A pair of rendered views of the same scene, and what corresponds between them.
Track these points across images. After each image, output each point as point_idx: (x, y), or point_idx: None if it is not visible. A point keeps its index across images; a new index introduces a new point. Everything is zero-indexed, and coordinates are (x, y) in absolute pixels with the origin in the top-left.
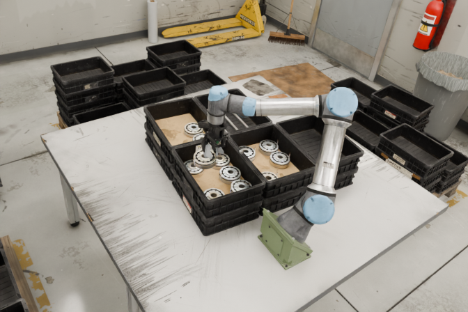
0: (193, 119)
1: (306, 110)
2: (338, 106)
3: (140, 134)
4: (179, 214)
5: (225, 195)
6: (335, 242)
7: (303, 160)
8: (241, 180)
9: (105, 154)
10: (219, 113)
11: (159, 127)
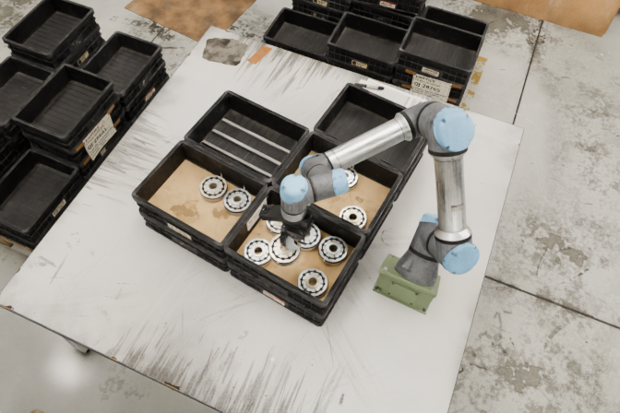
0: (198, 167)
1: (395, 142)
2: (455, 141)
3: (132, 219)
4: (269, 312)
5: (335, 282)
6: None
7: (377, 170)
8: (326, 238)
9: (112, 279)
10: (304, 208)
11: (165, 206)
